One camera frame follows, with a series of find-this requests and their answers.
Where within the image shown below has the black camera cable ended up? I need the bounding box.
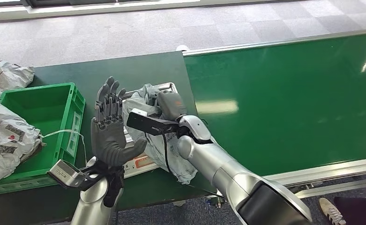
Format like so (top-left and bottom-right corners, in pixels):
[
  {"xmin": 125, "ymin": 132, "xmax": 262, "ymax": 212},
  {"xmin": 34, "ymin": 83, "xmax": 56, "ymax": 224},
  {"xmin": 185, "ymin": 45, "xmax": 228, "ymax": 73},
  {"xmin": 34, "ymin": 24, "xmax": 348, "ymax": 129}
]
[{"xmin": 161, "ymin": 130, "xmax": 225, "ymax": 199}]

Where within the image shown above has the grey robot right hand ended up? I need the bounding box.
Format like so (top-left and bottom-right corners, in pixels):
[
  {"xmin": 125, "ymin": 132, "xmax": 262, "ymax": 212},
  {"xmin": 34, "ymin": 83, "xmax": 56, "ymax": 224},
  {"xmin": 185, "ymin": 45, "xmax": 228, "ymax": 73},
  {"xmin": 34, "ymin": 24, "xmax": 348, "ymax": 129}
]
[{"xmin": 156, "ymin": 90, "xmax": 187, "ymax": 122}]

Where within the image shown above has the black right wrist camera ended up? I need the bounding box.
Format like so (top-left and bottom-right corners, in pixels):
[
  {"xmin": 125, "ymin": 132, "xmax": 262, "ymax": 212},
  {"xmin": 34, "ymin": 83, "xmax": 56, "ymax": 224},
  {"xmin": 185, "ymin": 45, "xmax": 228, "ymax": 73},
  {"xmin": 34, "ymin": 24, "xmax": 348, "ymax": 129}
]
[{"xmin": 126, "ymin": 112, "xmax": 181, "ymax": 137}]

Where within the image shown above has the white plastic strap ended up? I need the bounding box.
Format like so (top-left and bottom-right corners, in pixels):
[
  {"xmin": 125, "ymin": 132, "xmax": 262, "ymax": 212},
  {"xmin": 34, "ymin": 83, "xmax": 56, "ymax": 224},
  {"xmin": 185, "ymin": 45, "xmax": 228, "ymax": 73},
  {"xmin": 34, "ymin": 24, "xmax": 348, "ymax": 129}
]
[{"xmin": 41, "ymin": 129, "xmax": 88, "ymax": 165}]

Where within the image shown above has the white window sill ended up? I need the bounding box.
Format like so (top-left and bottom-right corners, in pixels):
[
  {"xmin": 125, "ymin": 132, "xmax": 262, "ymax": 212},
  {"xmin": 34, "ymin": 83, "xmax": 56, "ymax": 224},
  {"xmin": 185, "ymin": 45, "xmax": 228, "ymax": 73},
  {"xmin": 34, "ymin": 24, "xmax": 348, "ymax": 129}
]
[{"xmin": 0, "ymin": 0, "xmax": 295, "ymax": 24}]

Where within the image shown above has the green conveyor belt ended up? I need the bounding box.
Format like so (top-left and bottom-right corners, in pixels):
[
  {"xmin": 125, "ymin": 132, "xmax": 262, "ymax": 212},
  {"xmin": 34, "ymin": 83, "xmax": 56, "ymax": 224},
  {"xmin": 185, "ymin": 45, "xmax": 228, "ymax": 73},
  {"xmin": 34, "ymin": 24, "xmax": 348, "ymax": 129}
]
[{"xmin": 182, "ymin": 28, "xmax": 366, "ymax": 201}]

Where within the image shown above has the person's leg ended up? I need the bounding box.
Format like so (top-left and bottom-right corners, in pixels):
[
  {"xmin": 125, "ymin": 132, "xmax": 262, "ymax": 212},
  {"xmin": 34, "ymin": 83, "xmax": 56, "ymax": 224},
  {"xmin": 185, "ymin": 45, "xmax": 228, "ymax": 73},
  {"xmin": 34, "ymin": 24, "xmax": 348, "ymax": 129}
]
[{"xmin": 334, "ymin": 196, "xmax": 366, "ymax": 225}]

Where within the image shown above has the person's beige sneaker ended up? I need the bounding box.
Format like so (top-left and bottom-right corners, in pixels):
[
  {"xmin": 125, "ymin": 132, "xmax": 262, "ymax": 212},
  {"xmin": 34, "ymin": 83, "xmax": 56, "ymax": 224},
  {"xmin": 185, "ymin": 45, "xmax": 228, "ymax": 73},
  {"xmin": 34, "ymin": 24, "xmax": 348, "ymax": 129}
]
[{"xmin": 318, "ymin": 198, "xmax": 348, "ymax": 225}]

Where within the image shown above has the green plastic crate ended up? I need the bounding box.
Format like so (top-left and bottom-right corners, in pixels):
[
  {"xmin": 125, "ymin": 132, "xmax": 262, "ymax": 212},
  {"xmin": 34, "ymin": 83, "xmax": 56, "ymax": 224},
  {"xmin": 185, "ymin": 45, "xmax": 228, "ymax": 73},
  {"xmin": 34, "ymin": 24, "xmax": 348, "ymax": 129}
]
[{"xmin": 0, "ymin": 82, "xmax": 86, "ymax": 196}]

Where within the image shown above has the large white printed plastic bag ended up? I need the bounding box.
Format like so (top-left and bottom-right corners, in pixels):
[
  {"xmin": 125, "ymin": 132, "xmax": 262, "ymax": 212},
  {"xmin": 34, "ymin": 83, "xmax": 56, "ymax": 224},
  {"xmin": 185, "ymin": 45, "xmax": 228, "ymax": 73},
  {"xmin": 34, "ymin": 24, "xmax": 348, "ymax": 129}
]
[{"xmin": 0, "ymin": 93, "xmax": 44, "ymax": 191}]

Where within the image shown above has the small white crumpled plastic bag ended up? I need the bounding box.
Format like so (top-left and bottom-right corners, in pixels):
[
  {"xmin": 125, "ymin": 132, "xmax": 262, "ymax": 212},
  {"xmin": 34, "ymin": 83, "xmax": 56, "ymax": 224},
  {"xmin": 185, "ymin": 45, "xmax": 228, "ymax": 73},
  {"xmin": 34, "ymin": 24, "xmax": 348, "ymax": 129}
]
[{"xmin": 0, "ymin": 56, "xmax": 36, "ymax": 102}]

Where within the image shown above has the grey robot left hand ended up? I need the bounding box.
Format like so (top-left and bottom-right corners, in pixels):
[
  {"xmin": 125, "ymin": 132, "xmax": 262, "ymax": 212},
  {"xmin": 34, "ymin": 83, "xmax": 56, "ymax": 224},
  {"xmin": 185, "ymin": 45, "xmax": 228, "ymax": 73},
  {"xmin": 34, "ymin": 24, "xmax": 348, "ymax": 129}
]
[{"xmin": 90, "ymin": 76, "xmax": 148, "ymax": 168}]

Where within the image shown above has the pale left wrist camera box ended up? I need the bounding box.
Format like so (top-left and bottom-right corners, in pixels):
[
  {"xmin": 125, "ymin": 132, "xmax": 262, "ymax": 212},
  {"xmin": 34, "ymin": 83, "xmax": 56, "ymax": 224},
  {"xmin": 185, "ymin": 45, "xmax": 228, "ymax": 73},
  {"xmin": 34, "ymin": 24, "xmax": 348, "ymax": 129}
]
[{"xmin": 47, "ymin": 159, "xmax": 89, "ymax": 191}]

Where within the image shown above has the electronic scale with steel tray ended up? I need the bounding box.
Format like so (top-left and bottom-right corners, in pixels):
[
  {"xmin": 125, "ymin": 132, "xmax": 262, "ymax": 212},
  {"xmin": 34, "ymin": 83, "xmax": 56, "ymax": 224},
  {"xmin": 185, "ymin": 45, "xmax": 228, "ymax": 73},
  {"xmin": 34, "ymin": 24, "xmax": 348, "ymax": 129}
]
[{"xmin": 120, "ymin": 82, "xmax": 179, "ymax": 180}]

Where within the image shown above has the grey plastic mailer package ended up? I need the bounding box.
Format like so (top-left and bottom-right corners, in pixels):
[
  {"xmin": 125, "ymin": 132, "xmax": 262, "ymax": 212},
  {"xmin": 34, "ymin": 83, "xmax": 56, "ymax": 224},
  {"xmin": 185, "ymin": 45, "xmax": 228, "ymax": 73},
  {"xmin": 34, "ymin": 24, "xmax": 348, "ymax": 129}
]
[{"xmin": 122, "ymin": 83, "xmax": 200, "ymax": 185}]

